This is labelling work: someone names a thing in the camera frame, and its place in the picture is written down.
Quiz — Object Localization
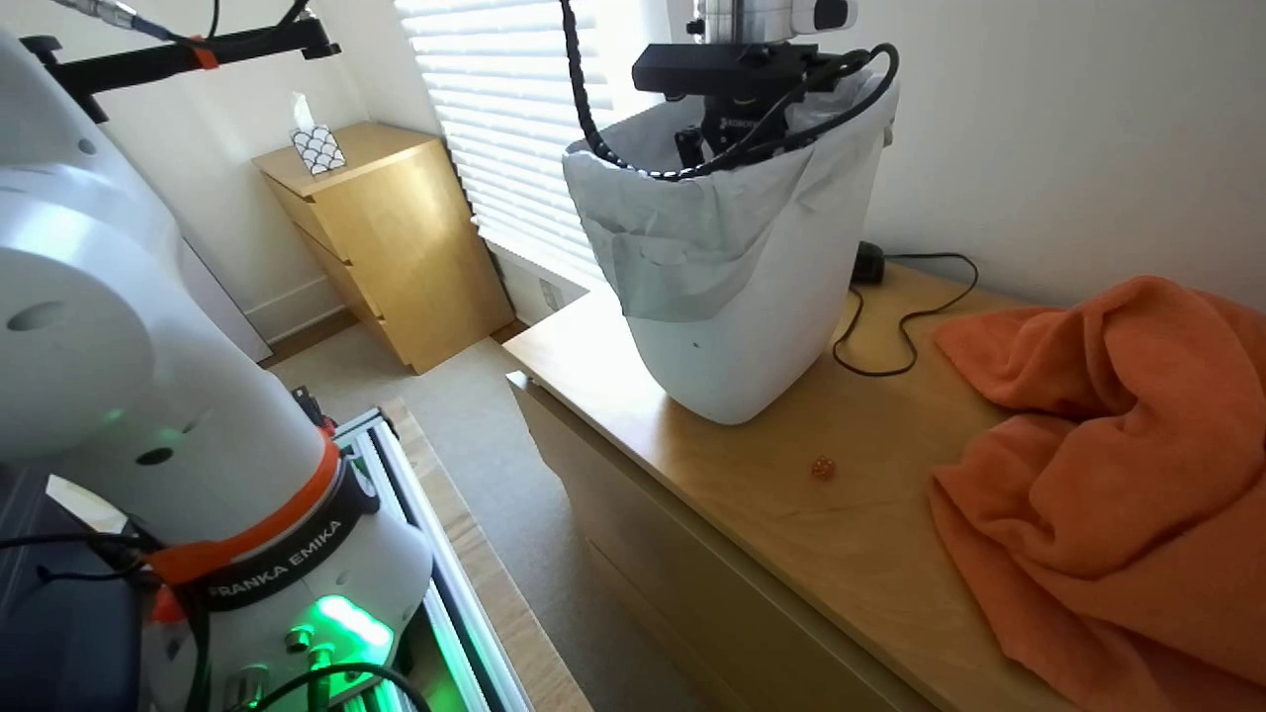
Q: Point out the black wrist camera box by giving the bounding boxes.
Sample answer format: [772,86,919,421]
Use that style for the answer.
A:
[632,45,871,100]

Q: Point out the thin black cable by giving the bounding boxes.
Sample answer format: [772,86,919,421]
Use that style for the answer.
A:
[828,249,983,382]

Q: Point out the black round power adapter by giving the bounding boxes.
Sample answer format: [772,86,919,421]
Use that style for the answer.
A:
[849,242,884,285]

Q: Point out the white window blinds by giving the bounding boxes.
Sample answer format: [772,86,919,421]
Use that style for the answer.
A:
[392,0,665,297]

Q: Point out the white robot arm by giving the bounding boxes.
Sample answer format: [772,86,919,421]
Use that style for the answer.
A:
[0,45,435,712]

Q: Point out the white plastic bin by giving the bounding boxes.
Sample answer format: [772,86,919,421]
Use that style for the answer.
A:
[630,198,866,423]

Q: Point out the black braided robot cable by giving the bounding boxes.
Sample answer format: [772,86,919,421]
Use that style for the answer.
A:
[552,0,903,185]

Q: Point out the light wooden side cabinet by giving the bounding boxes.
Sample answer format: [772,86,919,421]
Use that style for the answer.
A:
[255,122,515,374]

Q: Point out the aluminium rail base frame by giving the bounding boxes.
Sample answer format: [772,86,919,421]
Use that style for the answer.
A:
[336,407,531,712]

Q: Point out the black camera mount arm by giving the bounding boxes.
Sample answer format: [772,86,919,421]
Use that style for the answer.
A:
[22,0,336,122]

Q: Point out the white bin liner bag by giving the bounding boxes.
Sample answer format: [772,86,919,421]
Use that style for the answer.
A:
[562,78,896,321]

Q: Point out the orange crumpled cloth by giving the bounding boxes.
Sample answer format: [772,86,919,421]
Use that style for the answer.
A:
[929,278,1266,712]

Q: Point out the patterned tissue box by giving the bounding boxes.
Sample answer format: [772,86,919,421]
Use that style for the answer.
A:
[292,96,345,173]

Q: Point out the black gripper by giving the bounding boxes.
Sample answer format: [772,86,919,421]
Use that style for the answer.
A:
[673,90,800,168]

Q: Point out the wooden dresser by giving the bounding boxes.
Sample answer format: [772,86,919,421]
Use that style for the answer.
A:
[511,271,1081,712]

